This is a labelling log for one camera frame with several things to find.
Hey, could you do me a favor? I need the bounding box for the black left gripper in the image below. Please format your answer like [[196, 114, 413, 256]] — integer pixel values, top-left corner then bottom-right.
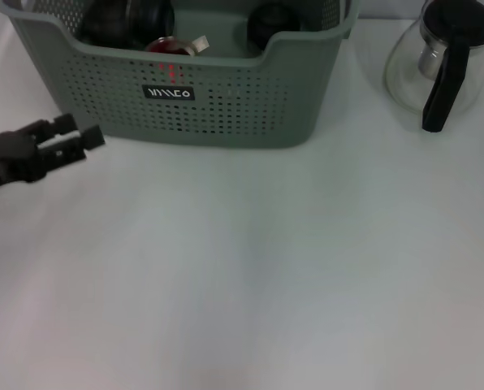
[[0, 113, 106, 195]]

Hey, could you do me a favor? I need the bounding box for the orange-red brick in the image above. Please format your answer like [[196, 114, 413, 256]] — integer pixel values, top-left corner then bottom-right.
[[149, 37, 189, 82]]

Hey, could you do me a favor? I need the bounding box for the glass teacup black base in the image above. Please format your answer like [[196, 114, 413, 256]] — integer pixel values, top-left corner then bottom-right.
[[80, 0, 133, 48], [144, 35, 201, 57], [246, 2, 302, 54], [123, 0, 176, 52]]

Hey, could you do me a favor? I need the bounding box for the grey perforated storage bin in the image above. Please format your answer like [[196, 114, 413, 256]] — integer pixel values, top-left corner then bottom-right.
[[6, 0, 361, 150]]

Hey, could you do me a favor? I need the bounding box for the glass teapot black handle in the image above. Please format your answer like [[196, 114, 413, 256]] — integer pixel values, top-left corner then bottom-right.
[[382, 0, 484, 134]]

